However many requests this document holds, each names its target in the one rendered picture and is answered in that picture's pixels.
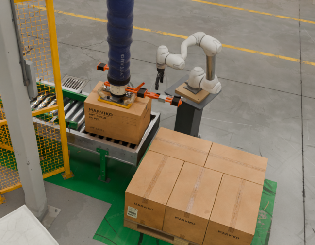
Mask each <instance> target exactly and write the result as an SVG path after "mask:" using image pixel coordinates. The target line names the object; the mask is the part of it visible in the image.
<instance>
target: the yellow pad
mask: <svg viewBox="0 0 315 245"><path fill-rule="evenodd" d="M110 98H111V96H108V95H105V97H104V98H102V97H101V96H99V97H98V101H101V102H105V103H109V104H112V105H117V106H120V107H123V108H127V109H129V108H130V106H131V105H132V103H130V104H124V101H125V100H122V99H119V100H118V101H117V102H116V101H112V100H110Z"/></svg>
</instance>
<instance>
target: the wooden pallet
mask: <svg viewBox="0 0 315 245"><path fill-rule="evenodd" d="M124 227H127V228H130V229H133V230H136V231H139V232H141V233H144V234H146V235H149V236H152V237H155V238H158V239H160V240H163V241H166V242H169V243H171V244H174V245H200V244H197V243H195V242H192V241H189V240H186V239H184V238H181V237H178V236H175V235H172V234H169V233H167V232H164V231H163V230H162V231H161V230H158V229H155V228H152V227H149V226H146V225H144V224H141V223H138V222H136V221H133V220H130V219H127V218H124Z"/></svg>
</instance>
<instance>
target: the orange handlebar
mask: <svg viewBox="0 0 315 245"><path fill-rule="evenodd" d="M104 85H106V86H109V87H110V83H109V82H108V81H105V82H104ZM127 88H130V89H133V90H130V89H125V91H129V92H132V93H136V94H137V91H138V90H137V91H134V89H135V88H132V87H127ZM145 96H147V97H149V98H152V99H158V97H159V96H160V95H158V94H156V93H153V92H147V93H146V94H145ZM171 99H172V98H169V97H167V98H166V99H165V101H166V102H169V103H170V102H171Z"/></svg>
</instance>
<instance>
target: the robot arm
mask: <svg viewBox="0 0 315 245"><path fill-rule="evenodd" d="M194 45H197V46H200V47H202V48H203V50H204V52H205V54H206V74H205V73H204V70H203V69H202V68H201V67H194V68H193V69H192V70H191V72H190V75H189V79H188V81H185V83H186V84H187V85H186V86H184V87H183V88H185V89H187V90H188V91H190V92H192V93H194V94H195V95H196V94H197V93H198V92H200V91H201V90H205V91H207V92H209V93H212V94H216V93H219V91H220V90H221V83H220V82H219V80H218V78H217V76H216V75H215V70H216V54H218V53H220V52H221V50H222V44H221V43H220V42H219V41H218V40H217V39H215V38H213V37H211V36H209V35H206V34H205V33H204V32H197V33H194V34H192V35H191V36H189V37H188V38H187V39H186V40H185V41H184V42H183V43H182V44H181V55H180V54H171V53H170V52H169V51H168V48H167V46H163V45H162V46H159V47H158V49H157V54H156V60H157V61H156V67H157V71H158V74H157V77H156V82H155V89H156V90H158V88H159V80H160V82H161V83H163V78H164V71H165V67H166V64H167V65H168V66H170V67H172V68H174V69H176V70H182V69H183V68H184V67H185V61H184V60H185V59H186V57H187V47H189V46H194Z"/></svg>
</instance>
